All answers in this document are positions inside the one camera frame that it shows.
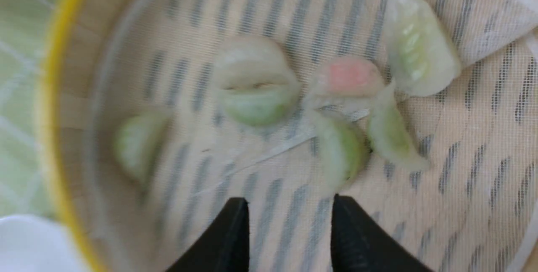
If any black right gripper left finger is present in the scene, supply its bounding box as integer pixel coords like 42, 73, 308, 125
167, 198, 250, 272

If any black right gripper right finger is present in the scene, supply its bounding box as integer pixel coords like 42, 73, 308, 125
330, 195, 430, 272

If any white square plate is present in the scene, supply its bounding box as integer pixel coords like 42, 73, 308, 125
0, 214, 91, 272

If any green dumpling middle of steamer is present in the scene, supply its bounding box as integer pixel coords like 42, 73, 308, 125
310, 110, 371, 193

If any green dumpling of steamer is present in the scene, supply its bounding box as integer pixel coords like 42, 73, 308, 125
383, 0, 463, 97
310, 110, 371, 193

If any green dumpling right of centre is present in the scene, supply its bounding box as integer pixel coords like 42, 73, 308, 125
367, 80, 430, 172

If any green dumpling at steamer edge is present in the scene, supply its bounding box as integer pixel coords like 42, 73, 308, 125
113, 110, 171, 187

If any yellow rimmed bamboo steamer basket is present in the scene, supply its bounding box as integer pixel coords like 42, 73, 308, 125
39, 0, 537, 272

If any pink dumpling centre of steamer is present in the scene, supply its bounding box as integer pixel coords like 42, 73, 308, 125
304, 55, 385, 111

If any green dumpling left of centre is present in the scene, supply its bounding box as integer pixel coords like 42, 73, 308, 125
212, 35, 301, 128

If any green dumpling top of steamer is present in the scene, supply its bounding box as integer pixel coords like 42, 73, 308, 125
383, 0, 463, 97

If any white mesh steamer liner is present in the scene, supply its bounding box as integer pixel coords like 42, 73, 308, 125
80, 0, 537, 272

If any green checkered tablecloth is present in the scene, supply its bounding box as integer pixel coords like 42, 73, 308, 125
0, 0, 56, 219

